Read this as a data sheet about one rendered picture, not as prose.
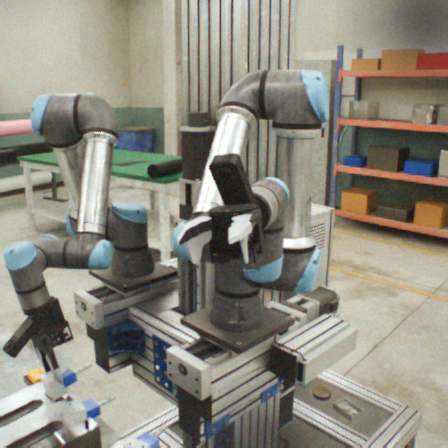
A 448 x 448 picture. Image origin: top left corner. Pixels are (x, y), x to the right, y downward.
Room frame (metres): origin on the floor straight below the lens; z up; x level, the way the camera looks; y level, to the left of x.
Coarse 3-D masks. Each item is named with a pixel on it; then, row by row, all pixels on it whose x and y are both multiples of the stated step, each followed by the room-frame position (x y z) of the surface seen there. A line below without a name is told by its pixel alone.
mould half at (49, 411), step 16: (0, 400) 1.00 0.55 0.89; (16, 400) 1.00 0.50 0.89; (48, 400) 1.00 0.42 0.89; (64, 400) 1.00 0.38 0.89; (32, 416) 0.94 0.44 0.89; (48, 416) 0.94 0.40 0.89; (64, 416) 0.94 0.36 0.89; (0, 432) 0.89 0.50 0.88; (16, 432) 0.89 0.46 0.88; (64, 432) 0.89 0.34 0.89; (80, 432) 0.89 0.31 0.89; (96, 432) 0.90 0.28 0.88
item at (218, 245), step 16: (224, 208) 0.71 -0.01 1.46; (240, 208) 0.69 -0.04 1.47; (256, 208) 0.71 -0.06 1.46; (224, 224) 0.68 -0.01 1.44; (256, 224) 0.70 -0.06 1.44; (224, 240) 0.69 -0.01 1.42; (256, 240) 0.70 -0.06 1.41; (224, 256) 0.68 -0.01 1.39; (240, 256) 0.68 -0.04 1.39; (256, 256) 0.68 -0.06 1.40
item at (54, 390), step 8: (80, 368) 1.08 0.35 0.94; (40, 376) 1.03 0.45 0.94; (48, 376) 1.02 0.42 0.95; (64, 376) 1.03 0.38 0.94; (72, 376) 1.04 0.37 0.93; (48, 384) 1.00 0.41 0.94; (56, 384) 1.01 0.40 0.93; (64, 384) 1.02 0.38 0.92; (48, 392) 1.01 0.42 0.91; (56, 392) 1.00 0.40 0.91; (64, 392) 1.02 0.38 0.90
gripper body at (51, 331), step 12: (24, 312) 1.02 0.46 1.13; (36, 312) 1.01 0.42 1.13; (48, 312) 1.05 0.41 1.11; (60, 312) 1.06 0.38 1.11; (48, 324) 1.04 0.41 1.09; (60, 324) 1.04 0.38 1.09; (36, 336) 1.01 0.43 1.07; (48, 336) 1.02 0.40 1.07; (60, 336) 1.04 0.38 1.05; (72, 336) 1.05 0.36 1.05
